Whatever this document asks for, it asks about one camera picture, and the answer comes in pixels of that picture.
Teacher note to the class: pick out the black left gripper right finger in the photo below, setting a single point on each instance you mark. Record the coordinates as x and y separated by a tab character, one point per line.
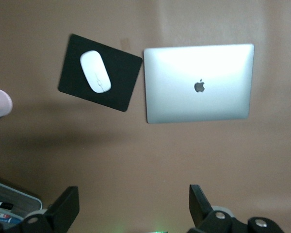
213	221

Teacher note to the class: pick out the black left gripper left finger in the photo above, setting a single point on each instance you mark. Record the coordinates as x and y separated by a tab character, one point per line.
46	218

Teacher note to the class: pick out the silver laptop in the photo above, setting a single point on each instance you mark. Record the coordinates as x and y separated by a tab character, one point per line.
198	72

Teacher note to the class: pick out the blue capped whiteboard marker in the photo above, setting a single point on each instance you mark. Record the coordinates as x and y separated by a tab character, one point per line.
7	219

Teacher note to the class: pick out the black capped whiteboard marker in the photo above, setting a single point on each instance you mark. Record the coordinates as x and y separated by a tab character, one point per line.
4	205

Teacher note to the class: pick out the grey mesh organizer tray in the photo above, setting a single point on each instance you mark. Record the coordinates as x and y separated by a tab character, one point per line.
21	201

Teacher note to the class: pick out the translucent pink pen cup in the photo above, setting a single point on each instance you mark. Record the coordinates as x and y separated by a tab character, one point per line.
0	104

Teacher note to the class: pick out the white computer mouse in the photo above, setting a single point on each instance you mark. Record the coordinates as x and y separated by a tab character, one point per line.
95	71

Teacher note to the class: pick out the black mouse pad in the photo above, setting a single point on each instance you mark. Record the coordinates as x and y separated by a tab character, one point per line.
121	82

